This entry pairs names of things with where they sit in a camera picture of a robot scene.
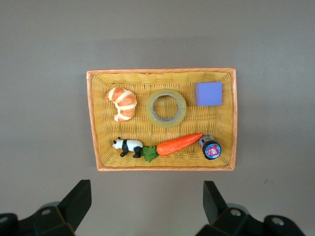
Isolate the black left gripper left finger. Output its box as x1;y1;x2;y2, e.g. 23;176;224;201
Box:
0;179;93;236

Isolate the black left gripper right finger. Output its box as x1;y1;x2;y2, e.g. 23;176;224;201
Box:
196;180;306;236

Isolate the clear yellowish tape roll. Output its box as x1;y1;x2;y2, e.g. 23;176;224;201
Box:
145;88;187;129

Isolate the yellow wicker basket orange rim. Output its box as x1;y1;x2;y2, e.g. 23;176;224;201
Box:
86;68;238;172

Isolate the small bottle colourful lid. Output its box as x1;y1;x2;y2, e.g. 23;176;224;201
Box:
198;134;222;161

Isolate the toy orange carrot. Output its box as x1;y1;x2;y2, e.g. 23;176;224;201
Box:
140;133;204;163

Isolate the toy panda figure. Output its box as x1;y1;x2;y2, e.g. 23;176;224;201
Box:
112;137;144;158

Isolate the brown table cover sheet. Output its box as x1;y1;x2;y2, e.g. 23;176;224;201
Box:
0;0;315;236

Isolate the purple foam cube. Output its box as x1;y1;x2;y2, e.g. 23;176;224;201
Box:
194;82;223;107

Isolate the toy croissant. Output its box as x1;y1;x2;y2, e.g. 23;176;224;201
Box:
104;86;137;123

